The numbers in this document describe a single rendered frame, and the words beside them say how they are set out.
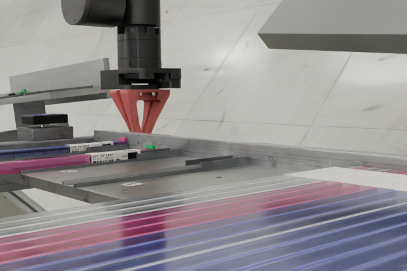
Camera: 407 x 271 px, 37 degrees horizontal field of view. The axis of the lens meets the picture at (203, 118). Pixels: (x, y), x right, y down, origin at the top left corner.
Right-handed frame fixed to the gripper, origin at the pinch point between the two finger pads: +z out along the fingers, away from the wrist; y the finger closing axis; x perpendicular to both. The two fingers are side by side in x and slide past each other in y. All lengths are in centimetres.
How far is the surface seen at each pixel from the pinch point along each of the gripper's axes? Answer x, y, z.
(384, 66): 106, -34, -12
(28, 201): 19, -81, 22
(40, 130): -10.3, -8.2, -1.3
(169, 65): 111, -144, -17
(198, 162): -7.2, 20.7, 0.8
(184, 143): -2.6, 12.7, -0.3
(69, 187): -21.7, 21.9, 1.5
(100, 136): -2.5, -6.1, -0.2
